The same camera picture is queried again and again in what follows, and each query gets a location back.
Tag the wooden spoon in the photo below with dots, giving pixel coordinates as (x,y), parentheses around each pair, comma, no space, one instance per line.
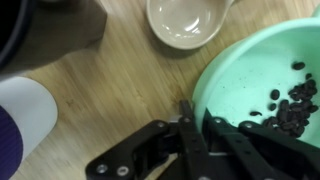
(186,23)

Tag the black cup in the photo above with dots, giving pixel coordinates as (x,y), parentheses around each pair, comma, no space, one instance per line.
(50,33)

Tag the light green bowl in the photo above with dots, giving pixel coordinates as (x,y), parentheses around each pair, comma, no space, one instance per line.
(246,76)

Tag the scattered coffee beans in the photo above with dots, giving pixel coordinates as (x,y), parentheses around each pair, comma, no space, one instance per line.
(293,116)

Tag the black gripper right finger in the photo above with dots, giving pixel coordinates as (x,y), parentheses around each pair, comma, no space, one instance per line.
(266,150)

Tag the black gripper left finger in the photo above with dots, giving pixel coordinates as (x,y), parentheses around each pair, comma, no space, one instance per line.
(133,150)

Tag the white cup with blue sleeve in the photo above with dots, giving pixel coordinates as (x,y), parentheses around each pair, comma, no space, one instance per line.
(30,110)

